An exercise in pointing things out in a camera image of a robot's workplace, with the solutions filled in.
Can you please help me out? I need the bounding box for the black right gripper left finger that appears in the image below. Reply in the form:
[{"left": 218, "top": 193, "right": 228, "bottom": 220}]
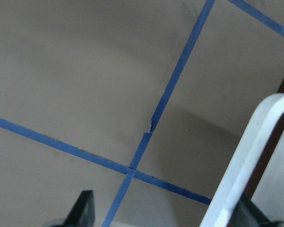
[{"left": 44, "top": 190, "right": 95, "bottom": 227}]

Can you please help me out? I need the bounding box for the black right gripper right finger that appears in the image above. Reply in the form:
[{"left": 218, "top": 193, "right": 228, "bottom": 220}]
[{"left": 234, "top": 196, "right": 284, "bottom": 227}]

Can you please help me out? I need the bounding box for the wooden drawer with white handle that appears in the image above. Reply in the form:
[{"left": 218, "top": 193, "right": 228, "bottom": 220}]
[{"left": 200, "top": 93, "right": 284, "bottom": 227}]

